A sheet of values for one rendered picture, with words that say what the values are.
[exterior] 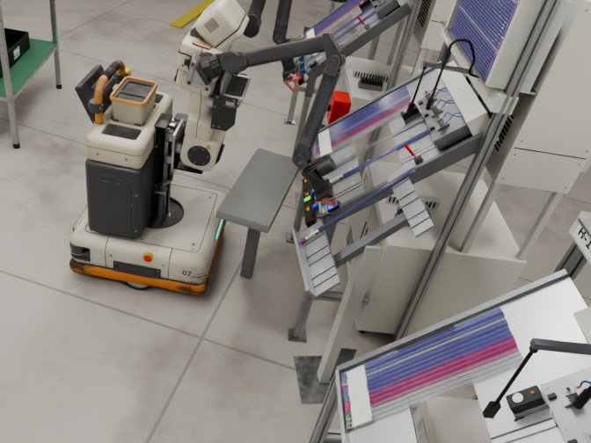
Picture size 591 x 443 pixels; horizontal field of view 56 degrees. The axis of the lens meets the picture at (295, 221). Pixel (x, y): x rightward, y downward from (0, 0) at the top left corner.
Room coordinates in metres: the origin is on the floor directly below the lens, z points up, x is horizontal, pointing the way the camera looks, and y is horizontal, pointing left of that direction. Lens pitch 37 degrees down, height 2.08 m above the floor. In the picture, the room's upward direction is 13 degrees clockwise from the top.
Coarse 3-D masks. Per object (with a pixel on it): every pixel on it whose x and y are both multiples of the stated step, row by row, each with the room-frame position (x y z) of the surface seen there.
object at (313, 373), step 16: (368, 256) 1.60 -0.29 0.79; (352, 272) 1.63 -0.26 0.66; (368, 272) 1.61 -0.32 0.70; (352, 288) 1.59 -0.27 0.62; (352, 304) 1.60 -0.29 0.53; (336, 320) 1.63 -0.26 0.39; (352, 320) 1.61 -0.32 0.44; (336, 336) 1.59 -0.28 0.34; (336, 352) 1.60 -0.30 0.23; (304, 368) 1.65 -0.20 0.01; (320, 368) 1.63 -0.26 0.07; (304, 384) 1.57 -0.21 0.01; (320, 384) 1.59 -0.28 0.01; (304, 400) 1.49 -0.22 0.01; (320, 400) 1.51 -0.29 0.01
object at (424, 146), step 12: (432, 72) 2.59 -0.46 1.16; (408, 84) 2.59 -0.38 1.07; (420, 84) 2.53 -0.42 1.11; (432, 84) 2.49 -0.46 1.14; (420, 96) 2.44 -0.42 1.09; (396, 120) 2.33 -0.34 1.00; (408, 132) 2.20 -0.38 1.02; (420, 132) 2.16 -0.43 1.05; (396, 144) 2.15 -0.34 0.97; (408, 144) 2.11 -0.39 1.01; (420, 144) 2.07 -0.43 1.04; (432, 144) 2.04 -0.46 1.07; (456, 144) 1.97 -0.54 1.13; (408, 156) 2.02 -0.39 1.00; (432, 156) 1.96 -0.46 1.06; (408, 168) 1.95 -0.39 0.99
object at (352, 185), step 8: (352, 144) 2.30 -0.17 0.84; (336, 152) 2.30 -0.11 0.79; (344, 152) 2.27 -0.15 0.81; (352, 152) 2.24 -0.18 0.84; (336, 160) 2.24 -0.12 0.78; (352, 160) 2.18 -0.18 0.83; (344, 168) 2.15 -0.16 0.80; (352, 168) 2.12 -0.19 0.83; (328, 176) 2.14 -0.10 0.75; (336, 176) 2.11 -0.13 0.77; (352, 176) 2.06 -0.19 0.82; (360, 176) 2.04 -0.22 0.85; (336, 184) 2.06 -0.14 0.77; (344, 184) 2.03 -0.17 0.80; (352, 184) 2.01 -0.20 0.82; (360, 184) 1.99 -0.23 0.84; (336, 192) 2.00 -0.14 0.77; (344, 192) 1.97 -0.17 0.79; (352, 192) 1.95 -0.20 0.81; (360, 192) 1.93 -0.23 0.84; (344, 200) 1.92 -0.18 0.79
